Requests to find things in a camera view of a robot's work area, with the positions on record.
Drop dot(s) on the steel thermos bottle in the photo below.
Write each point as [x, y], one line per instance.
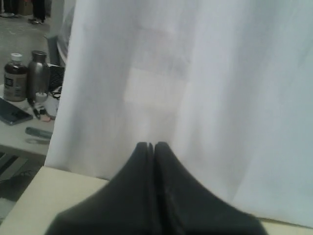
[38, 75]

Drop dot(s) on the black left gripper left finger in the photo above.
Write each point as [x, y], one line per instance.
[123, 206]

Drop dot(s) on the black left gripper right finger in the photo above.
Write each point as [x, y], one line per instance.
[186, 207]

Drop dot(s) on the dark drink bottle white cap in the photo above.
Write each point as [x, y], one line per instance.
[15, 79]

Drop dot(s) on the white curtain backdrop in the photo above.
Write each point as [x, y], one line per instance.
[228, 84]

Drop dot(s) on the grey side table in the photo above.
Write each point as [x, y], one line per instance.
[14, 140]

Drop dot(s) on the teal flat case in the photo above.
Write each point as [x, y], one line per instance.
[38, 133]

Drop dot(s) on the small white jar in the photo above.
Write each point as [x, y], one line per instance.
[40, 97]

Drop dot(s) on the black keyboard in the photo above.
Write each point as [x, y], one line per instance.
[56, 77]

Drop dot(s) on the dark smartphone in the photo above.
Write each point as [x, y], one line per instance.
[12, 115]

